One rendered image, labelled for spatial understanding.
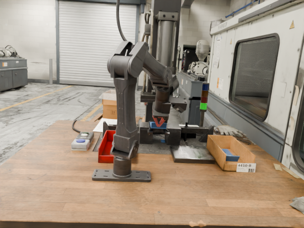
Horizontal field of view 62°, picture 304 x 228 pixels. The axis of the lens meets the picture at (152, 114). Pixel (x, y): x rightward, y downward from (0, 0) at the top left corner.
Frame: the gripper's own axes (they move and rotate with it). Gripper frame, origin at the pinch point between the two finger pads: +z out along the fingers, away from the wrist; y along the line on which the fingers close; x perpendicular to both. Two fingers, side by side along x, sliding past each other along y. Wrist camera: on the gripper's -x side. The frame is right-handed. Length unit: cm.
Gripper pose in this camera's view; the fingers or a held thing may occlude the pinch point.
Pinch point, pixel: (158, 124)
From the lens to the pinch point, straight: 116.3
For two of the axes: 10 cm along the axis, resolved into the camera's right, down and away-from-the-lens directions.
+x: -10.0, -0.6, -0.7
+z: -0.9, 7.9, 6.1
